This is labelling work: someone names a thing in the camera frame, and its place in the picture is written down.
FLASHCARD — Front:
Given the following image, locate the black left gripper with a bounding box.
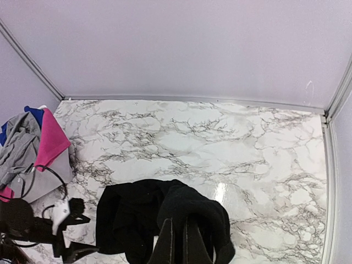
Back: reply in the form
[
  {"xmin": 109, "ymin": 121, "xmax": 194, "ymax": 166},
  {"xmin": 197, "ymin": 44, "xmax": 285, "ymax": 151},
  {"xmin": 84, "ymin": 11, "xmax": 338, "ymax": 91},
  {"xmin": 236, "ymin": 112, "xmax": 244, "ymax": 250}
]
[{"xmin": 27, "ymin": 198, "xmax": 99, "ymax": 263}]

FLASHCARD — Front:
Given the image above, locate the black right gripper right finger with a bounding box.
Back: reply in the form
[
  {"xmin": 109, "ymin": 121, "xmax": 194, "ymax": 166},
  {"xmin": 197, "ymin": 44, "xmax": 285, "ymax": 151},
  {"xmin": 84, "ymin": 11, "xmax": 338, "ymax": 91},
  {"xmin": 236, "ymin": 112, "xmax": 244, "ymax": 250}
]
[{"xmin": 183, "ymin": 217, "xmax": 213, "ymax": 264}]

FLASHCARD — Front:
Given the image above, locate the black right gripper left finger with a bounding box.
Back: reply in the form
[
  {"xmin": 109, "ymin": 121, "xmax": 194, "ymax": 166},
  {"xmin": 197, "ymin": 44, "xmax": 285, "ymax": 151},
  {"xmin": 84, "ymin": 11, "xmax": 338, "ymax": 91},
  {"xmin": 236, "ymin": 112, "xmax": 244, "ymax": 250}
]
[{"xmin": 148, "ymin": 218, "xmax": 174, "ymax": 264}]

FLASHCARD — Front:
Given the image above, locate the black t-shirt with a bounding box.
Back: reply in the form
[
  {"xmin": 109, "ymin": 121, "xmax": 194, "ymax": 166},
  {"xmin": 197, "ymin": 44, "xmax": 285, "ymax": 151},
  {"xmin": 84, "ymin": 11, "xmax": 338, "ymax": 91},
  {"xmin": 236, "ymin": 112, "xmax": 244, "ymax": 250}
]
[{"xmin": 95, "ymin": 179, "xmax": 235, "ymax": 263}]

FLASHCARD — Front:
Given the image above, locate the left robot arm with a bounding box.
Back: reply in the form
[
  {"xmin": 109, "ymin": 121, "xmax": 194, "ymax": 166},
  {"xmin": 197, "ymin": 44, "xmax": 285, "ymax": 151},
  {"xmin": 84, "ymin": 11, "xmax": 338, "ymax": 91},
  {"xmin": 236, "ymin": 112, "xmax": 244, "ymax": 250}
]
[{"xmin": 1, "ymin": 198, "xmax": 99, "ymax": 263}]

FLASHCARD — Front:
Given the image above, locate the white plastic laundry basket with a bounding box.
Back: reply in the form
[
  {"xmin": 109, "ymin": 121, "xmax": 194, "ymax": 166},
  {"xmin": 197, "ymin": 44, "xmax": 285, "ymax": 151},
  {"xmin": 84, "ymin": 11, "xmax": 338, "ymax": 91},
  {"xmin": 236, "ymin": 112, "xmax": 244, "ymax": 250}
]
[{"xmin": 5, "ymin": 104, "xmax": 74, "ymax": 204}]

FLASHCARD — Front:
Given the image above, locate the pink garment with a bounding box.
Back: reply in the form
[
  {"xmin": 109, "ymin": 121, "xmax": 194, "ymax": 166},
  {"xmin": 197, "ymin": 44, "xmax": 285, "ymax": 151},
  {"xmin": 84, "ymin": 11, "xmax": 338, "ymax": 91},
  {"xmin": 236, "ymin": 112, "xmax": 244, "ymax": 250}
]
[{"xmin": 0, "ymin": 108, "xmax": 72, "ymax": 203}]

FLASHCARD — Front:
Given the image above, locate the grey garment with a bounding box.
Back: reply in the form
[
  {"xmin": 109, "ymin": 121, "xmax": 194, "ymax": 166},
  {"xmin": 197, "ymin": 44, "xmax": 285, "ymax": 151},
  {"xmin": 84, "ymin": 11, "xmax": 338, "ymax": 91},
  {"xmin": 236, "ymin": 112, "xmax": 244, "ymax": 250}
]
[{"xmin": 1, "ymin": 112, "xmax": 41, "ymax": 188}]

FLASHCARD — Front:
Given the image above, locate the blue garment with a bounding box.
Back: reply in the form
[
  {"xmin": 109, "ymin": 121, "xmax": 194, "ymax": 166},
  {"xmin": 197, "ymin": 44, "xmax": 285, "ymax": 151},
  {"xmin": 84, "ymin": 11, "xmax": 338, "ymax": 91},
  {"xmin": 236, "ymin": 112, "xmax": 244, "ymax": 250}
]
[{"xmin": 1, "ymin": 106, "xmax": 44, "ymax": 146}]

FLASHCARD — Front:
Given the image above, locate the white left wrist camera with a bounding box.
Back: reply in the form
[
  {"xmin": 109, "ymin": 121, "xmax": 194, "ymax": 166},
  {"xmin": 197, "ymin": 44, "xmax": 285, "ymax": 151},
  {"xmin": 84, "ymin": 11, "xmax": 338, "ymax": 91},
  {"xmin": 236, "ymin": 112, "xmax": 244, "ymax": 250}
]
[{"xmin": 52, "ymin": 198, "xmax": 70, "ymax": 235}]

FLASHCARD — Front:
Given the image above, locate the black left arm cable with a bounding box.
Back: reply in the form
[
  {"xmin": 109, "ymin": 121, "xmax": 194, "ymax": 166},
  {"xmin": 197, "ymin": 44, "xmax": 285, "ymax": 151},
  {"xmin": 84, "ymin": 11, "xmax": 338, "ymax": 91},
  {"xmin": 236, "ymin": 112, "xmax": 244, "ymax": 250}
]
[{"xmin": 20, "ymin": 164, "xmax": 68, "ymax": 218}]

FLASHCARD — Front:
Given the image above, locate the left aluminium corner post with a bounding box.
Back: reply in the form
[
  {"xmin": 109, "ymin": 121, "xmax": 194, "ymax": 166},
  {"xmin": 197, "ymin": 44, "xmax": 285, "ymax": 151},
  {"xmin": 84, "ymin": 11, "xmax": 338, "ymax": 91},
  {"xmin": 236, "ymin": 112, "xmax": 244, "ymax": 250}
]
[{"xmin": 1, "ymin": 20, "xmax": 65, "ymax": 101}]

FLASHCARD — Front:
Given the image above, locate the aluminium corner post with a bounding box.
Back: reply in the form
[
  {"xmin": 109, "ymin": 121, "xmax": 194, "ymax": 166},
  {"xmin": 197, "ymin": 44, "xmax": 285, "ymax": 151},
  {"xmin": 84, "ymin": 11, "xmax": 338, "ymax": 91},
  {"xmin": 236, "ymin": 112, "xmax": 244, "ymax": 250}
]
[
  {"xmin": 324, "ymin": 56, "xmax": 352, "ymax": 124},
  {"xmin": 1, "ymin": 20, "xmax": 65, "ymax": 101}
]

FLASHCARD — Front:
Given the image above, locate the right aluminium corner post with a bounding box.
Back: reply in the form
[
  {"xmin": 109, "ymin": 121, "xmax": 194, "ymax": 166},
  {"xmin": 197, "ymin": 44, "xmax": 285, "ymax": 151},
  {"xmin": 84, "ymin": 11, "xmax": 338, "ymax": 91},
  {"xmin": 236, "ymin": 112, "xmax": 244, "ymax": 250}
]
[{"xmin": 324, "ymin": 56, "xmax": 352, "ymax": 124}]

